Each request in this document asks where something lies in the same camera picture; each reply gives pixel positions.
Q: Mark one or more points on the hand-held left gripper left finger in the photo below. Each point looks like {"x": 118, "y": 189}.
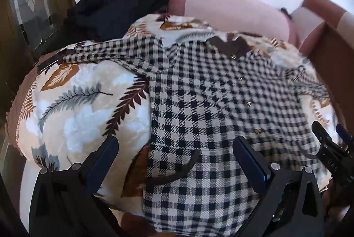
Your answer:
{"x": 106, "y": 154}

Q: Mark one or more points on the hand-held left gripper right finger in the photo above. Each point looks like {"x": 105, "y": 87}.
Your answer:
{"x": 249, "y": 159}

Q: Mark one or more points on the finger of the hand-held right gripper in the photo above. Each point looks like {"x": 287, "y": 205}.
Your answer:
{"x": 343, "y": 133}
{"x": 320, "y": 133}

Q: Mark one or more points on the black white checkered coat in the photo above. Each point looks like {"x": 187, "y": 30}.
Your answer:
{"x": 207, "y": 101}

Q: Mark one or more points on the black clothes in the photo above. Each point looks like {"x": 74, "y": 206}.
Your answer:
{"x": 110, "y": 10}

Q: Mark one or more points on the leaf printed blanket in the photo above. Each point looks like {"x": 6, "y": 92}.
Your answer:
{"x": 83, "y": 115}

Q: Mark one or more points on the brown board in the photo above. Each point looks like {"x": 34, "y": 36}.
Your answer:
{"x": 332, "y": 59}

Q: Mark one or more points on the brown textured sofa cover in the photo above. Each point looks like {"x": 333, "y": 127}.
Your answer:
{"x": 18, "y": 93}

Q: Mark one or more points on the pink brown sofa side cushion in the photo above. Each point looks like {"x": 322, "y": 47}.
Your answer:
{"x": 307, "y": 18}

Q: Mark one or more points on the small black object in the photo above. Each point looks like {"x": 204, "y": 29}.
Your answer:
{"x": 284, "y": 12}

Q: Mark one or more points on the wooden door with patterned glass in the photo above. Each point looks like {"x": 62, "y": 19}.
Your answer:
{"x": 27, "y": 4}

